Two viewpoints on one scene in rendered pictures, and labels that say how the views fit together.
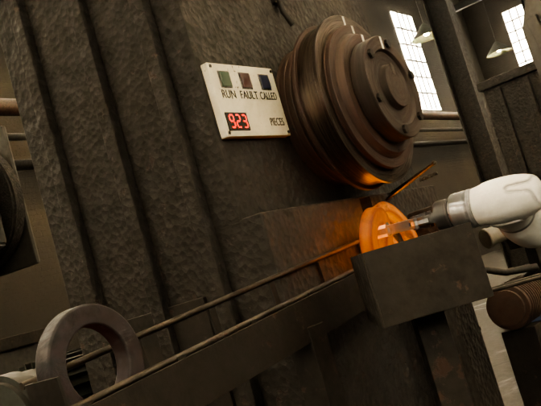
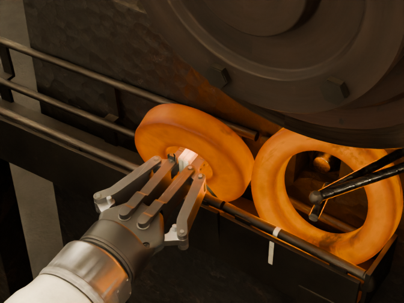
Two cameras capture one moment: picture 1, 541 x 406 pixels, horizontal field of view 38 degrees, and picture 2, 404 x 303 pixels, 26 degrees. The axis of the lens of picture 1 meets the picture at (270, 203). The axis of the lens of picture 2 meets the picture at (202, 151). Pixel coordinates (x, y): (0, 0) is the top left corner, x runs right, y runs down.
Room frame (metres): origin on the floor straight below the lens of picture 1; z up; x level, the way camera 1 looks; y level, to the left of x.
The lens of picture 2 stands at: (1.97, -1.02, 1.50)
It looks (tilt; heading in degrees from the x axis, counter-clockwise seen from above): 43 degrees down; 89
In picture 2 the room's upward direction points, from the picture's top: straight up
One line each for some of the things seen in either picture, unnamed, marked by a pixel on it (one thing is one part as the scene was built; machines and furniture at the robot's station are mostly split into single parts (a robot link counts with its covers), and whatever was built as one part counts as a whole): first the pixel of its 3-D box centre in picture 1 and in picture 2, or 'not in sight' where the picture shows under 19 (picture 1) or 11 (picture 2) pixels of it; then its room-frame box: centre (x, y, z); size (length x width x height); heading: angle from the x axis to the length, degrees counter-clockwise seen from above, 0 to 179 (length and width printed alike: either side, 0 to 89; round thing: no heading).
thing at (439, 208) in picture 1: (435, 217); (125, 237); (1.89, -0.37, 0.76); 0.09 x 0.08 x 0.07; 58
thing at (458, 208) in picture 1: (464, 210); (86, 284); (1.86, -0.43, 0.75); 0.09 x 0.06 x 0.09; 148
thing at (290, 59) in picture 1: (332, 113); not in sight; (2.13, -0.23, 1.11); 0.47 x 0.10 x 0.47; 145
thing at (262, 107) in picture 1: (248, 101); not in sight; (1.87, -0.02, 1.15); 0.26 x 0.02 x 0.18; 145
